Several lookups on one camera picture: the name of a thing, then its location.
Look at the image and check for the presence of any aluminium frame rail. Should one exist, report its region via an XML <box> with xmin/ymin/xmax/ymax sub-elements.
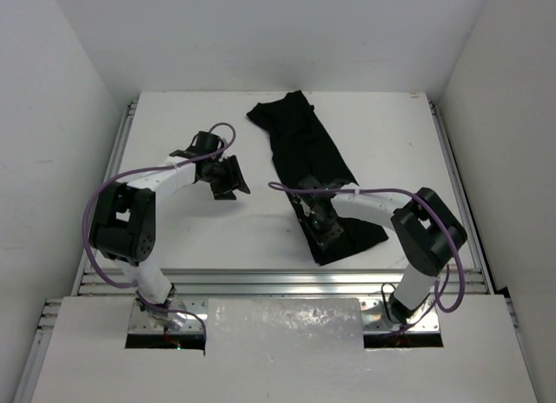
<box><xmin>16</xmin><ymin>92</ymin><xmax>534</xmax><ymax>402</ymax></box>

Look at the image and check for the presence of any black t-shirt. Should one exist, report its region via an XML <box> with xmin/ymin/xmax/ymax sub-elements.
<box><xmin>247</xmin><ymin>90</ymin><xmax>388</xmax><ymax>266</ymax></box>

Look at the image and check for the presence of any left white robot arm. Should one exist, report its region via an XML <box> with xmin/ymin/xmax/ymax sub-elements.
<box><xmin>82</xmin><ymin>129</ymin><xmax>249</xmax><ymax>314</ymax></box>

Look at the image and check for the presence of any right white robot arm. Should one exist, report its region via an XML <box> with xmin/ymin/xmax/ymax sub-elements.
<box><xmin>284</xmin><ymin>176</ymin><xmax>467</xmax><ymax>325</ymax></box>

